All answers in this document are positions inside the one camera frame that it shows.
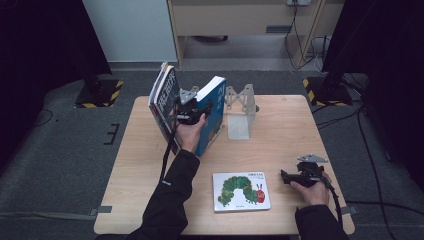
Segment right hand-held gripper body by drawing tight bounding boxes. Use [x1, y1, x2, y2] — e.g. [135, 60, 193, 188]
[294, 153, 330, 188]

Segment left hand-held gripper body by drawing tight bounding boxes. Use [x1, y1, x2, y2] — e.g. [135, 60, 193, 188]
[172, 87, 208, 127]

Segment thick blue book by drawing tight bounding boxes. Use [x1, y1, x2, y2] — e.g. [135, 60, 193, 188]
[193, 75, 227, 158]

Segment dark illustrated cover magazine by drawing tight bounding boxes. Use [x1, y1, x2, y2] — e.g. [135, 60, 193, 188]
[151, 65, 184, 156]

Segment grey metal expandable book rack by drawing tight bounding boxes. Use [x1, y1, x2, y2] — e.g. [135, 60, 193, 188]
[189, 83, 258, 141]

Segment portrait cover magazine red banner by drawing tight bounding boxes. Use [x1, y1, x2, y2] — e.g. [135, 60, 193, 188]
[147, 61, 170, 134]

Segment white caterpillar picture book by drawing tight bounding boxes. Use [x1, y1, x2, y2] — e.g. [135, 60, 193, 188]
[212, 171, 272, 214]

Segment person's right hand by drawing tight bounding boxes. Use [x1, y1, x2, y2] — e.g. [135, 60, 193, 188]
[289, 171, 331, 207]

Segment person's left hand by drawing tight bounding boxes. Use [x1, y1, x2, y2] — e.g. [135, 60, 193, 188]
[174, 112, 209, 155]

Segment grey tape tab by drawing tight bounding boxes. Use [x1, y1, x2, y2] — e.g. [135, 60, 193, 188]
[339, 205, 359, 216]
[88, 205, 113, 217]

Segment black stand base hazard stripes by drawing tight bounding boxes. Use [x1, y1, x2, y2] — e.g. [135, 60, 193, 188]
[74, 78, 125, 109]
[302, 76, 354, 108]

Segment light wooden cabinet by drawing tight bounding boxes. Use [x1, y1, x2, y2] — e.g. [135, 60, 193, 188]
[166, 0, 346, 68]

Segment white cabinet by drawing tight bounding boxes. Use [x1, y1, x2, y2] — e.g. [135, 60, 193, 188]
[82, 0, 179, 64]

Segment right hand-held gripper black cable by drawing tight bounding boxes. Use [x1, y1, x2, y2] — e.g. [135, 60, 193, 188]
[311, 168, 345, 228]

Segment hand-held gripper black cable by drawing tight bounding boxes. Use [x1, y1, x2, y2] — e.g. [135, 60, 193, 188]
[311, 168, 345, 228]
[158, 114, 183, 183]

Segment left hand-held gripper black cable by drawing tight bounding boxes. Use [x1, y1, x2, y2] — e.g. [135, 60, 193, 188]
[158, 114, 183, 183]

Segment long black floor cable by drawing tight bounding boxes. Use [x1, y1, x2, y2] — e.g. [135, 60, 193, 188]
[344, 108, 424, 240]

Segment black floor cable near stand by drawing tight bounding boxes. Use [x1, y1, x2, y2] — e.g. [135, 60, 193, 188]
[313, 101, 365, 130]

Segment white cable on floor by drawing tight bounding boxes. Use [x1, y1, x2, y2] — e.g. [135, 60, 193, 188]
[310, 35, 330, 74]

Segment black cable from power strip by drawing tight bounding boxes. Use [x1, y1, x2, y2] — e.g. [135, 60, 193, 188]
[284, 3, 322, 71]

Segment thin black floor cable loop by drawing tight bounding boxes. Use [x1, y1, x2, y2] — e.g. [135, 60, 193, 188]
[32, 108, 55, 128]

